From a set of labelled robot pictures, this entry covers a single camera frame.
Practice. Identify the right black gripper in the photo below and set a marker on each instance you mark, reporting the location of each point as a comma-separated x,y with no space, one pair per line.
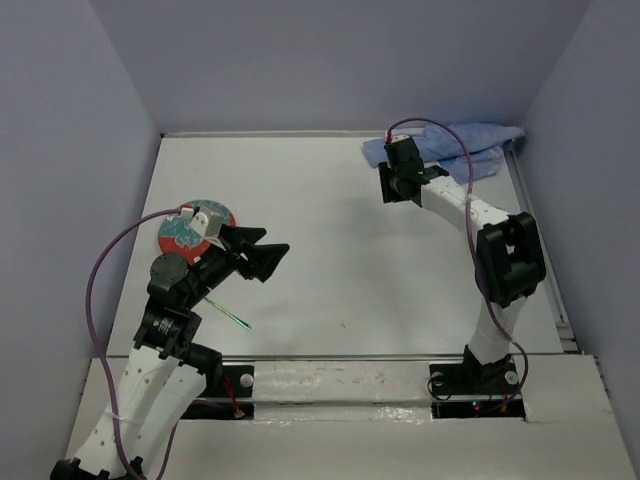
390,195

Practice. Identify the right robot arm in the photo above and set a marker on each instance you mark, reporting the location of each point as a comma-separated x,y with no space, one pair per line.
508,266

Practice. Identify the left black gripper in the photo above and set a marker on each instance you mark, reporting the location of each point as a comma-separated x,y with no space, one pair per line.
262,258

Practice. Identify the blue printed cloth placemat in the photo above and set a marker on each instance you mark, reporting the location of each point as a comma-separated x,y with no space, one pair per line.
485,143

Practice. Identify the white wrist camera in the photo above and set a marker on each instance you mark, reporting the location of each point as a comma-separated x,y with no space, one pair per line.
398,138
206,223

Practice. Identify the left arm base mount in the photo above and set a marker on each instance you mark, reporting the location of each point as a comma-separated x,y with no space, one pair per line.
227,398

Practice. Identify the iridescent fork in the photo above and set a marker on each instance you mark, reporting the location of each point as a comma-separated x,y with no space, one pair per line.
239,321

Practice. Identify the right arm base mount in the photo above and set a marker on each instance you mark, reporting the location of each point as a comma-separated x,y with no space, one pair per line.
456,396

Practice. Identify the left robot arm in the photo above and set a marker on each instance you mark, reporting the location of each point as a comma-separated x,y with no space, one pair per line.
166,370

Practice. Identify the white front platform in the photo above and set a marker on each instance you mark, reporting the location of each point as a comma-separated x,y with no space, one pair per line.
373,420

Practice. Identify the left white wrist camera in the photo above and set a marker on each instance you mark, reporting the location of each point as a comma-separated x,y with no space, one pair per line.
206,223

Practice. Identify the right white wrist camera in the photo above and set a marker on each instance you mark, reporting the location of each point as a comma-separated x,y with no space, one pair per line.
398,138

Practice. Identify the red and teal plate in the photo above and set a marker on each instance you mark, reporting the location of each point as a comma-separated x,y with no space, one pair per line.
175,236

